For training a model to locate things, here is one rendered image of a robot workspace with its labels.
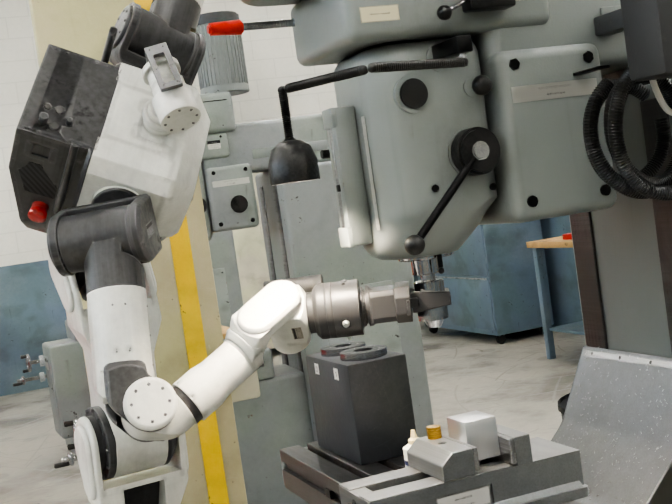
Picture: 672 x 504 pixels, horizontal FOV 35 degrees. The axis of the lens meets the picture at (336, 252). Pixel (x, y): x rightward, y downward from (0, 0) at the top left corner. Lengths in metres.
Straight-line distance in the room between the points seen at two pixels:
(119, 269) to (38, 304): 8.92
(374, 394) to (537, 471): 0.45
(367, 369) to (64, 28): 1.71
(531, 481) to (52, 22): 2.17
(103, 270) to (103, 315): 0.07
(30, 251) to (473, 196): 9.10
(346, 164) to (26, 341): 9.06
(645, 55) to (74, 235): 0.87
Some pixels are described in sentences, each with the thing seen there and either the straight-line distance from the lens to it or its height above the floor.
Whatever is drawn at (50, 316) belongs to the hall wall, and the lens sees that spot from 10.57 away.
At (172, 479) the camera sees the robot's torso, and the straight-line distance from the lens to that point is 2.16.
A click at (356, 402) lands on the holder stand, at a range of 1.97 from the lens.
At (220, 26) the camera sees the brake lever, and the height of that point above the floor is 1.70.
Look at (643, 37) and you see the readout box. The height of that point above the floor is 1.57.
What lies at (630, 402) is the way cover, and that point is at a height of 1.01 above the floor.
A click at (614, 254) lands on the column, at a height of 1.25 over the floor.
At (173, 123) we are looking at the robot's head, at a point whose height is 1.57.
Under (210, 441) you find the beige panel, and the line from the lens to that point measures 3.38.
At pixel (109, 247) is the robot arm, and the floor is 1.39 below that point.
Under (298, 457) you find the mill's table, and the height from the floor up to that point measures 0.92.
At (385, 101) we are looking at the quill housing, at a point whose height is 1.54.
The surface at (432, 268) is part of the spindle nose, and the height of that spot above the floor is 1.29.
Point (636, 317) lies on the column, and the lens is 1.88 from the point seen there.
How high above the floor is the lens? 1.42
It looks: 3 degrees down
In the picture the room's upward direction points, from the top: 8 degrees counter-clockwise
